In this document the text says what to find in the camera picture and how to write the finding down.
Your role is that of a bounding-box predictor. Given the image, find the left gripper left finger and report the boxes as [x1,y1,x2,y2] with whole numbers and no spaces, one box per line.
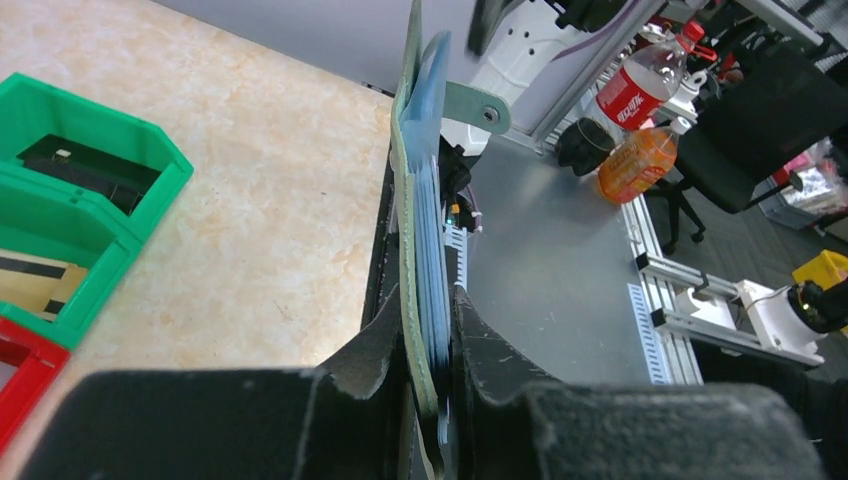
[20,291,406,479]

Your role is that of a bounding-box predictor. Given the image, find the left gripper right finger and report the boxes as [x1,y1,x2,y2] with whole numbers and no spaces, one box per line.
[451,287,825,479]

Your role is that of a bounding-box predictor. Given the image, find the grey-green card holder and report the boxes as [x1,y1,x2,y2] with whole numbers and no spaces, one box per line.
[390,1,511,479]

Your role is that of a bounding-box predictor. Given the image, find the white robot base outside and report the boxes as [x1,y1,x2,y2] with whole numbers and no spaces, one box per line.
[666,280,826,369]

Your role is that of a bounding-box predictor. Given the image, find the black card holder in bin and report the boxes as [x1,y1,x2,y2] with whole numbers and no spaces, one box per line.
[17,134,160,215]

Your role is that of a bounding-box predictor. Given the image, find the gold card in green bin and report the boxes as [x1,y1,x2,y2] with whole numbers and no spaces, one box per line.
[1,249,88,322]

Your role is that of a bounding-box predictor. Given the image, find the black round object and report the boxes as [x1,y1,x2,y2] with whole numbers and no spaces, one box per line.
[554,118,616,176]

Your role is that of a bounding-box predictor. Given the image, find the orange drink bottle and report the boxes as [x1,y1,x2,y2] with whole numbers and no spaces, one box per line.
[597,117,693,205]

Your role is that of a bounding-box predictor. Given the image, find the red plastic bin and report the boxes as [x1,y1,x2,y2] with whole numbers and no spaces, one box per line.
[1,317,71,454]

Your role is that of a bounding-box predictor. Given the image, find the middle green plastic bin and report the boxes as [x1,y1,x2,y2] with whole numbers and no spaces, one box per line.
[1,165,142,351]

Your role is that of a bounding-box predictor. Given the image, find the green plastic bin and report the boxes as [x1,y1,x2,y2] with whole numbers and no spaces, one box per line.
[1,73,194,242]
[1,165,142,351]

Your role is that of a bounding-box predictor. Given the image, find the yellow box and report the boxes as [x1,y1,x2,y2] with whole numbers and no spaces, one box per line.
[791,249,848,333]

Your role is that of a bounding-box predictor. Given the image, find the red label soda bottle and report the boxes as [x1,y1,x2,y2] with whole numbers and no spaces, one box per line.
[595,20,717,131]

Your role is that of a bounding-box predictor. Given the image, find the black office chair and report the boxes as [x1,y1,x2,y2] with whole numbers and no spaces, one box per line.
[647,44,847,255]

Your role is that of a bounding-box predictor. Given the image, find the right green plastic bin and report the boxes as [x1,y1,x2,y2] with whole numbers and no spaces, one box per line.
[1,73,194,242]

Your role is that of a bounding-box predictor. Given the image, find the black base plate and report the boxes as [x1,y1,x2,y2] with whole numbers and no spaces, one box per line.
[360,155,399,330]

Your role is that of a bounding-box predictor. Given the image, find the white toothed cable duct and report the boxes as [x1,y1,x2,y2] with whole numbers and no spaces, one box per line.
[443,223,469,290]

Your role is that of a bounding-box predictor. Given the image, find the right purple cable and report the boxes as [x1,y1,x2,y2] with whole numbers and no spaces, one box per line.
[549,0,644,64]

